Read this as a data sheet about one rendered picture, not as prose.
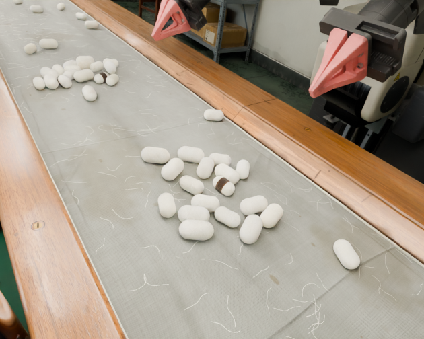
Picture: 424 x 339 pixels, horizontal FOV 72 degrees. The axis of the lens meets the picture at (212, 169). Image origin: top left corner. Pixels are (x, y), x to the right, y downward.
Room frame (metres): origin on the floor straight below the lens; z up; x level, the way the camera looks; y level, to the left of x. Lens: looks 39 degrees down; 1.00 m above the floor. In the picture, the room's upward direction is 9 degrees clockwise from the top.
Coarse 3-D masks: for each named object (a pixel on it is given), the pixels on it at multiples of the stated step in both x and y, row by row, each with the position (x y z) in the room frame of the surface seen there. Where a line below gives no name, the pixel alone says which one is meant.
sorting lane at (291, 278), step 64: (0, 0) 1.02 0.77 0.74; (64, 0) 1.15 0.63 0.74; (0, 64) 0.54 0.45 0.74; (128, 64) 0.65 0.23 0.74; (64, 128) 0.36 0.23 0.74; (128, 128) 0.39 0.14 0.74; (192, 128) 0.42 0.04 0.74; (64, 192) 0.23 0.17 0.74; (128, 192) 0.25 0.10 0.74; (256, 192) 0.29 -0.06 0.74; (320, 192) 0.31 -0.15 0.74; (128, 256) 0.16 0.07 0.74; (192, 256) 0.18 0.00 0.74; (256, 256) 0.19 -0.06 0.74; (320, 256) 0.20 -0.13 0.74; (384, 256) 0.22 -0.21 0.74; (128, 320) 0.11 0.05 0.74; (192, 320) 0.11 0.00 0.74; (256, 320) 0.12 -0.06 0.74; (320, 320) 0.13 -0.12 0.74; (384, 320) 0.14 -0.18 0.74
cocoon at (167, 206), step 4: (160, 196) 0.24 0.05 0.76; (164, 196) 0.23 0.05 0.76; (168, 196) 0.24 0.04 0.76; (172, 196) 0.24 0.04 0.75; (160, 200) 0.23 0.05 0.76; (164, 200) 0.23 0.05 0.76; (168, 200) 0.23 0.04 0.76; (172, 200) 0.23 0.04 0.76; (160, 204) 0.23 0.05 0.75; (164, 204) 0.22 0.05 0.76; (168, 204) 0.22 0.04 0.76; (172, 204) 0.23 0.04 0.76; (160, 208) 0.22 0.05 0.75; (164, 208) 0.22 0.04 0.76; (168, 208) 0.22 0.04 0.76; (172, 208) 0.22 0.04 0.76; (160, 212) 0.22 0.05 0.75; (164, 212) 0.22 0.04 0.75; (168, 212) 0.22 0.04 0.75; (172, 212) 0.22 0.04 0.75; (164, 216) 0.22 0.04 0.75; (168, 216) 0.22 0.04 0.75
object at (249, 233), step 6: (252, 216) 0.22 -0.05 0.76; (258, 216) 0.23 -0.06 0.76; (246, 222) 0.22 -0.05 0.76; (252, 222) 0.22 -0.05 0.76; (258, 222) 0.22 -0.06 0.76; (246, 228) 0.21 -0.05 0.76; (252, 228) 0.21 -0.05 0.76; (258, 228) 0.21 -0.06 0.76; (240, 234) 0.20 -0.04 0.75; (246, 234) 0.20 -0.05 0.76; (252, 234) 0.20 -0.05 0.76; (258, 234) 0.21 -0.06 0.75; (246, 240) 0.20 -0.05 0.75; (252, 240) 0.20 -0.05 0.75
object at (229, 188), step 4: (220, 176) 0.29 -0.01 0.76; (216, 180) 0.28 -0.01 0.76; (228, 184) 0.27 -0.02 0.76; (232, 184) 0.28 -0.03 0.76; (224, 188) 0.27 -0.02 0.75; (228, 188) 0.27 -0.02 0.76; (232, 188) 0.27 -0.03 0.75; (224, 192) 0.27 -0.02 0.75; (228, 192) 0.27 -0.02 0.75; (232, 192) 0.27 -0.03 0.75
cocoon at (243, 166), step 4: (240, 160) 0.33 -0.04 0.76; (244, 160) 0.33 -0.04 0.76; (240, 164) 0.32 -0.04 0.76; (244, 164) 0.32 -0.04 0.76; (248, 164) 0.32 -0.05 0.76; (236, 168) 0.32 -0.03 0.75; (240, 168) 0.31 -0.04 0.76; (244, 168) 0.31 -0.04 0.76; (248, 168) 0.32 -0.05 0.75; (240, 172) 0.31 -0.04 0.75; (244, 172) 0.31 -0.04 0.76; (248, 172) 0.31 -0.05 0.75; (240, 176) 0.30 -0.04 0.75; (244, 176) 0.30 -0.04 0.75
